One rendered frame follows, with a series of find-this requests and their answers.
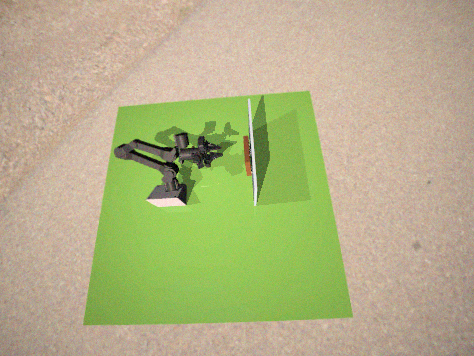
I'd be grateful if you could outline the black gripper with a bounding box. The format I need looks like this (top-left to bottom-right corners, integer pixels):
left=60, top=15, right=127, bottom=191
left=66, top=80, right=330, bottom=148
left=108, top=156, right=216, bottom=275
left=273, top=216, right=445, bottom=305
left=189, top=136, right=223, bottom=167

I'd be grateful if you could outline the brown wooden picture frame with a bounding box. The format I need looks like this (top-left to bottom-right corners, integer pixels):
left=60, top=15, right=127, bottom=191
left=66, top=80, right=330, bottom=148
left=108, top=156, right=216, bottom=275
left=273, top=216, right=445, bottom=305
left=243, top=136, right=252, bottom=176

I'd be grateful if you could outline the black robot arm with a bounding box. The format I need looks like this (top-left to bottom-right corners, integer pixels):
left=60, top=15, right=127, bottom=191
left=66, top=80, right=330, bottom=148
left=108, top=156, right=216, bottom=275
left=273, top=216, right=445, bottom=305
left=114, top=132, right=205, bottom=193

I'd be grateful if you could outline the grey wall panel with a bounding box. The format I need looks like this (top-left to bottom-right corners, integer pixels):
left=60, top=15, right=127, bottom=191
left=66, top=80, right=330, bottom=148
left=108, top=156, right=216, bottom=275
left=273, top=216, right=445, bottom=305
left=248, top=99, right=257, bottom=206

